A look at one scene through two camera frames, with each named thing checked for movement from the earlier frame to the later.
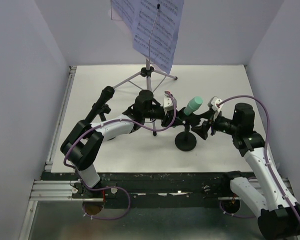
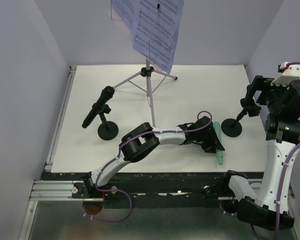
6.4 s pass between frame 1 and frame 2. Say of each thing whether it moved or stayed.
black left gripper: moved
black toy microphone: stayed
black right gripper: moved
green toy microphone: moved
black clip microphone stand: moved
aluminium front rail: stayed
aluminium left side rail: stayed
